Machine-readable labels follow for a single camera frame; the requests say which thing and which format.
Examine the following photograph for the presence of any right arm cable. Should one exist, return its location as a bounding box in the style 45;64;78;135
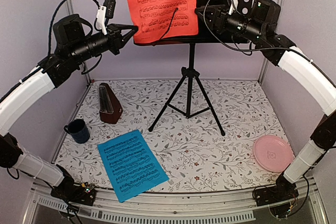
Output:
203;0;292;56

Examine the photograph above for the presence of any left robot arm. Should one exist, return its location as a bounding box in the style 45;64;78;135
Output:
1;14;138;205

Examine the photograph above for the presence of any brown wooden metronome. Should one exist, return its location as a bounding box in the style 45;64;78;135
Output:
98;82;123;124

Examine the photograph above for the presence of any dark blue mug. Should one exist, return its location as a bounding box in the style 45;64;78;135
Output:
64;119;90;144

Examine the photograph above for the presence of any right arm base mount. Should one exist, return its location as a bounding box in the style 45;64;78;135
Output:
252;182;299;219

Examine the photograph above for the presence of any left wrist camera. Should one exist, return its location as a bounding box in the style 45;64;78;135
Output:
94;0;116;35

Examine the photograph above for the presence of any red sheet music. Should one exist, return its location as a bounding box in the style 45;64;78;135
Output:
127;0;198;44

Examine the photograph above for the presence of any front aluminium rail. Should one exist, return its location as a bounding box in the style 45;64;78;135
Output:
21;176;331;223

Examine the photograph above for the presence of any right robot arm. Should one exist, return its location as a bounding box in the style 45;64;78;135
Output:
195;0;335;201

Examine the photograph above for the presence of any blue sheet music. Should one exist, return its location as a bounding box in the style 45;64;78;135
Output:
98;130;169;202

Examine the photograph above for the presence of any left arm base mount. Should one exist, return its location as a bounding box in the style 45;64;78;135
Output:
50;182;97;206

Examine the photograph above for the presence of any pink plastic plate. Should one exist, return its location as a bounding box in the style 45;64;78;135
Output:
253;135;294;173

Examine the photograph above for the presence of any black music stand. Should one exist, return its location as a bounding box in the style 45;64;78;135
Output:
132;0;257;137

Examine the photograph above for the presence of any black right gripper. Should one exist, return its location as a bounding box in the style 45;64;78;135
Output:
195;4;266;42

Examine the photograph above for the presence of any right aluminium frame post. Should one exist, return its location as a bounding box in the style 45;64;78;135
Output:
258;0;289;83

